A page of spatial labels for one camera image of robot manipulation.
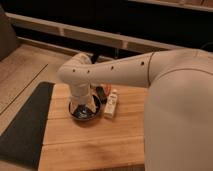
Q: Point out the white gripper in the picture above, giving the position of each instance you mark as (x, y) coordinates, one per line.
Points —
(82, 96)

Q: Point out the dark ceramic bowl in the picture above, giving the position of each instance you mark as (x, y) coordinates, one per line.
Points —
(83, 112)

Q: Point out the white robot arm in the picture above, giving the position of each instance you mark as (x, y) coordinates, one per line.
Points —
(178, 112)

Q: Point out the orange and black object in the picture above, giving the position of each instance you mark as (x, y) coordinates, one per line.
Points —
(101, 94)

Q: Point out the white bottle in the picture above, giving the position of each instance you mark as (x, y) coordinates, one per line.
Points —
(110, 106)

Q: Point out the dark floor mat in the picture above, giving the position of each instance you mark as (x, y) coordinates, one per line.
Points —
(22, 140)

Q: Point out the grey couch corner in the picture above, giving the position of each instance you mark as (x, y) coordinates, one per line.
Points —
(8, 39)

